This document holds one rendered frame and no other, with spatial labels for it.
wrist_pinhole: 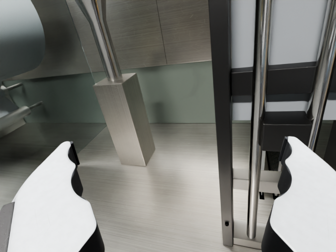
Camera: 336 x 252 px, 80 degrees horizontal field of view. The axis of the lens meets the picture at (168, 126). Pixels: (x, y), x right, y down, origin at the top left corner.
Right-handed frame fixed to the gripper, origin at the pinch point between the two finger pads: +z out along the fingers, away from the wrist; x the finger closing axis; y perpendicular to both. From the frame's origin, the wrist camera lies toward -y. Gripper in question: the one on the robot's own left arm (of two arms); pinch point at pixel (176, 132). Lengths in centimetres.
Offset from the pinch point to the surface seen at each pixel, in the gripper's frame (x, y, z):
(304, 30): 13.4, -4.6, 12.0
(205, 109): 12, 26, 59
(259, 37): 8.6, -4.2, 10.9
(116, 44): -20, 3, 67
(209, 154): 11, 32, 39
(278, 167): 21.3, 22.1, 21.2
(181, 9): 3, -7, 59
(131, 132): -11.9, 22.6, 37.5
